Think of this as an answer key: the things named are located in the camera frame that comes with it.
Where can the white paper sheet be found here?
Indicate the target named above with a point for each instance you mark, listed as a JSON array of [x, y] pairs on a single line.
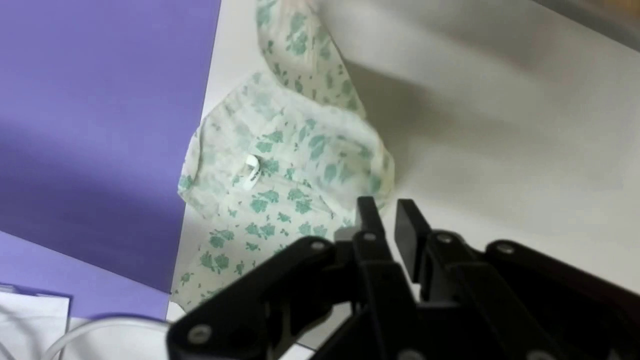
[[30, 323]]

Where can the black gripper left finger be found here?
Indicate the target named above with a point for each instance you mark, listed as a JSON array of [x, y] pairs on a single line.
[[313, 293]]

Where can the white cloth with green print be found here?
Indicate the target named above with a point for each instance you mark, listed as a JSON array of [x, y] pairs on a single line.
[[287, 166]]

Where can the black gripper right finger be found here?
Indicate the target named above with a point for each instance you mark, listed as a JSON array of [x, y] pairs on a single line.
[[507, 300]]

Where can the purple mat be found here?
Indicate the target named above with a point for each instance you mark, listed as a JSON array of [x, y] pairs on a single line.
[[93, 132]]

